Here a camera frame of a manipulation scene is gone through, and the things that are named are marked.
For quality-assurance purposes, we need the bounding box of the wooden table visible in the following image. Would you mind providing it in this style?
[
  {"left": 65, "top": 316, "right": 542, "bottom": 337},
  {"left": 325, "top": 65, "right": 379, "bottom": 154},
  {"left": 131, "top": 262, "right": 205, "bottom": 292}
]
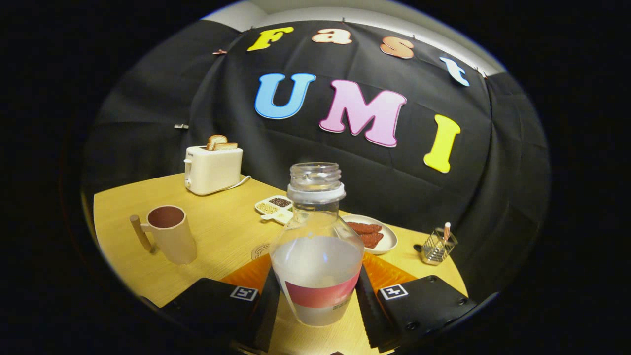
[{"left": 93, "top": 173, "right": 469, "bottom": 355}]

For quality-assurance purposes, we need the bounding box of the cream cup wooden handle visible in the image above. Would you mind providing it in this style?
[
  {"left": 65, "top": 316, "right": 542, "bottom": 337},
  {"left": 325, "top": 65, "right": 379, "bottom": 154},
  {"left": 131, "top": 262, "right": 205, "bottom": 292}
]
[{"left": 130, "top": 205, "right": 198, "bottom": 265}]

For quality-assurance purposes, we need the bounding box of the clear juice bottle red label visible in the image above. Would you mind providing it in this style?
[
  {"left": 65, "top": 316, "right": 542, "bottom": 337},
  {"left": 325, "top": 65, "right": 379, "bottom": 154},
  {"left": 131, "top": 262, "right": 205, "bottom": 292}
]
[{"left": 269, "top": 163, "right": 365, "bottom": 327}]

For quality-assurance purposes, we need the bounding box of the black backdrop cloth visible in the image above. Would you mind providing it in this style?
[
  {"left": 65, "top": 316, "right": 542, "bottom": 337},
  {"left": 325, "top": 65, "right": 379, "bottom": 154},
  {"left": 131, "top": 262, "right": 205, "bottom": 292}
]
[{"left": 81, "top": 20, "right": 550, "bottom": 301}]

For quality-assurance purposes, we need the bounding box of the white round plate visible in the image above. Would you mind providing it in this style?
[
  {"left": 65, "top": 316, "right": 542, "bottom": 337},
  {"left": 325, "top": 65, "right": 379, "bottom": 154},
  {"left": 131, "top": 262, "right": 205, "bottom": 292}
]
[{"left": 340, "top": 214, "right": 398, "bottom": 255}]

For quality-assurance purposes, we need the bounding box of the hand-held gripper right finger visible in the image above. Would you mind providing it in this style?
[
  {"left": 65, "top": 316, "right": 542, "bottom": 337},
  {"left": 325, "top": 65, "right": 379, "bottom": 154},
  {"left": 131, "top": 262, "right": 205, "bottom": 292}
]
[{"left": 355, "top": 252, "right": 478, "bottom": 353}]

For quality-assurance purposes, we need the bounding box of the white divided seasoning dish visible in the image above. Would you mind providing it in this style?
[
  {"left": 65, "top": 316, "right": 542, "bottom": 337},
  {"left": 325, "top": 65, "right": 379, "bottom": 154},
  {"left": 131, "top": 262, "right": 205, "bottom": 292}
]
[{"left": 254, "top": 195, "right": 294, "bottom": 225}]

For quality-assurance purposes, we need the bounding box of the white toaster cable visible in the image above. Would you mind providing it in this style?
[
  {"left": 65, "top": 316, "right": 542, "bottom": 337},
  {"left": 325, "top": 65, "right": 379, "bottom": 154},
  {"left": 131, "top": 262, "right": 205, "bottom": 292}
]
[{"left": 217, "top": 175, "right": 252, "bottom": 193}]

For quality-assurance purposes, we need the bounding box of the metal wire utensil holder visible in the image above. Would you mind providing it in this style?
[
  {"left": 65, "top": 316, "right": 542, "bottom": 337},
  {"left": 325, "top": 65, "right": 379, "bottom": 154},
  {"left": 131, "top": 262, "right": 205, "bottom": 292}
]
[{"left": 421, "top": 228, "right": 458, "bottom": 266}]

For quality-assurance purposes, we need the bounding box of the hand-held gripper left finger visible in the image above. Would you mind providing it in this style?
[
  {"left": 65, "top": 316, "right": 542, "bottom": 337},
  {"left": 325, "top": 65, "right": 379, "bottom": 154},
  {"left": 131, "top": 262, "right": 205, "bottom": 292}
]
[{"left": 140, "top": 254, "right": 281, "bottom": 353}]

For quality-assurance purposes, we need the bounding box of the cream toaster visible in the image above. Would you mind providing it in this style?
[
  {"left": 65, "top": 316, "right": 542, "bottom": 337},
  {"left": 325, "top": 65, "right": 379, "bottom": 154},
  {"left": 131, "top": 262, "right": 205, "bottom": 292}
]
[{"left": 184, "top": 145, "right": 244, "bottom": 196}]

